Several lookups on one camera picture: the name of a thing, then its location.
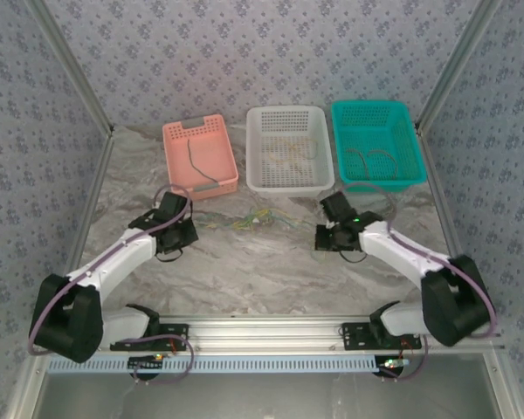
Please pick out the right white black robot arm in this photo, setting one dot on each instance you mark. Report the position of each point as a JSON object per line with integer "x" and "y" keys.
{"x": 397, "y": 253}

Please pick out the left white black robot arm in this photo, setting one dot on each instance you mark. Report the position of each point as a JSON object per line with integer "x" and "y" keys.
{"x": 113, "y": 257}

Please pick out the pink plastic basket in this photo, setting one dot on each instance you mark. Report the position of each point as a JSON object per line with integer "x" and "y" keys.
{"x": 209, "y": 148}

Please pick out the teal plastic basket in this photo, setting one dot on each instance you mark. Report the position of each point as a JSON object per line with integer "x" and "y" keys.
{"x": 375, "y": 126}

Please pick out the white plastic basket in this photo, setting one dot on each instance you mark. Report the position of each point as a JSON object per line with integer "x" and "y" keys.
{"x": 288, "y": 126}

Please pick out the small black circuit board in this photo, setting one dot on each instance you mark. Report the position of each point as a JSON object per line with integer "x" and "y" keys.
{"x": 390, "y": 371}
{"x": 142, "y": 363}

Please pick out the grey metal lower panel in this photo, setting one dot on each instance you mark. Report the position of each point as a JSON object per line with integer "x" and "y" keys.
{"x": 266, "y": 397}

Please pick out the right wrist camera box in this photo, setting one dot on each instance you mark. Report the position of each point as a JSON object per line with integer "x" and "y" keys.
{"x": 328, "y": 223}

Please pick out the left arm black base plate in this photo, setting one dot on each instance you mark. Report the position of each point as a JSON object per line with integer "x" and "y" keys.
{"x": 179, "y": 331}

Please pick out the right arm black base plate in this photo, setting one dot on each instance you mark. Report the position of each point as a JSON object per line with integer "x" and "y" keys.
{"x": 353, "y": 336}

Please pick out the aluminium mounting rail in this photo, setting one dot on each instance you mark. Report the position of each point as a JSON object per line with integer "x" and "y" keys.
{"x": 266, "y": 334}

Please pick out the aluminium frame post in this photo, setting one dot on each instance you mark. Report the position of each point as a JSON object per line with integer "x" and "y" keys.
{"x": 73, "y": 65}
{"x": 456, "y": 65}

